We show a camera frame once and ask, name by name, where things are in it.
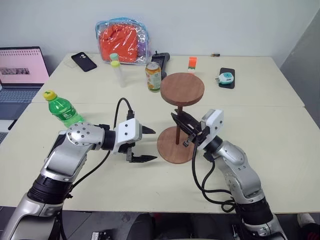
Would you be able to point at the clear zip bag blue trim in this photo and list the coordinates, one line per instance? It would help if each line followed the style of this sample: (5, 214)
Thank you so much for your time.
(143, 27)

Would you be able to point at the green bottle with yellow cap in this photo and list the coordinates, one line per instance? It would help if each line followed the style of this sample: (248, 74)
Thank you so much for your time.
(62, 110)

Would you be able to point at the clear tube with yellow cap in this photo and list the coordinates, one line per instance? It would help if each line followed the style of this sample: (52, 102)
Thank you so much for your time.
(119, 75)

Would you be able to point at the orange cloth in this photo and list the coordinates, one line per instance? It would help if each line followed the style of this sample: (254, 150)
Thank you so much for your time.
(118, 42)

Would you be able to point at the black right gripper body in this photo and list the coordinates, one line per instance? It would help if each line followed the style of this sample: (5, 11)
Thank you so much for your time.
(197, 136)

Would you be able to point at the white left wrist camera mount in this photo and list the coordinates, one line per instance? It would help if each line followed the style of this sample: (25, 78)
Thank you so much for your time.
(127, 133)

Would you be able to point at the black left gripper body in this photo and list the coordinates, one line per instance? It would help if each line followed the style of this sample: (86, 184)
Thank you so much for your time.
(124, 149)

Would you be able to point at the round wooden base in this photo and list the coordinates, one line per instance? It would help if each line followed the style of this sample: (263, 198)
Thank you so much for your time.
(172, 153)

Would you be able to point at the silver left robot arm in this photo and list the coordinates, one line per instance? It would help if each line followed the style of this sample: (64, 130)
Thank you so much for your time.
(75, 150)

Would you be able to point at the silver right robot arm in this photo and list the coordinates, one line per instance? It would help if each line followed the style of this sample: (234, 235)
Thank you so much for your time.
(237, 160)

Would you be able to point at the black handheld device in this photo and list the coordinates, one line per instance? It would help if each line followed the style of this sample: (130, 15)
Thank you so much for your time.
(160, 60)

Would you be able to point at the small orange white box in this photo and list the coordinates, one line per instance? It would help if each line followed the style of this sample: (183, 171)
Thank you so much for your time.
(192, 65)

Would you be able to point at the open laptop with pink screen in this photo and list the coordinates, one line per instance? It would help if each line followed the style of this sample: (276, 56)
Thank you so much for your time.
(20, 65)

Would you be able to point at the green orange drink can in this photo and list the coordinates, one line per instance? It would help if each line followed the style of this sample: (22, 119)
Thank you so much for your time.
(153, 77)

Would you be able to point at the clear phone case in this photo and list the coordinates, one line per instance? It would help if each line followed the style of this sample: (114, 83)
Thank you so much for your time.
(68, 63)

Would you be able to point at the wooden pole with round top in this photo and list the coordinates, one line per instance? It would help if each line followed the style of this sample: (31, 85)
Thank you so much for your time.
(182, 87)

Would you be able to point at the white teal plug adapter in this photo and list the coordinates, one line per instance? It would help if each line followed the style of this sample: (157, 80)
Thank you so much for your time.
(225, 78)

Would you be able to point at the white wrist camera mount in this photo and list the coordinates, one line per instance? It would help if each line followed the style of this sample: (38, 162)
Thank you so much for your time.
(127, 133)
(215, 125)

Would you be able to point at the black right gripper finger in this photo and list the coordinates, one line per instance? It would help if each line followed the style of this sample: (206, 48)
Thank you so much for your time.
(188, 118)
(176, 119)

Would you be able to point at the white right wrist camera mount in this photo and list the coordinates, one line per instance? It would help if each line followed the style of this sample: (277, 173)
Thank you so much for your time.
(215, 125)

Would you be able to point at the clear tube with green cap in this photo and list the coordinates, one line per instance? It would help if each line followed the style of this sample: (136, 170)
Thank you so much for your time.
(113, 57)

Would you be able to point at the small dark lighter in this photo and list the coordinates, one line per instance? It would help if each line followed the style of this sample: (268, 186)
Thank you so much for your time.
(215, 54)

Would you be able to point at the purple item in bag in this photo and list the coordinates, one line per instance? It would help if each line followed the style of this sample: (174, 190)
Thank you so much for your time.
(142, 48)

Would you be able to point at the black smartphone with camera bump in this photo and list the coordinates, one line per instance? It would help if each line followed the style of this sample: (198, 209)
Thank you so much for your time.
(83, 61)

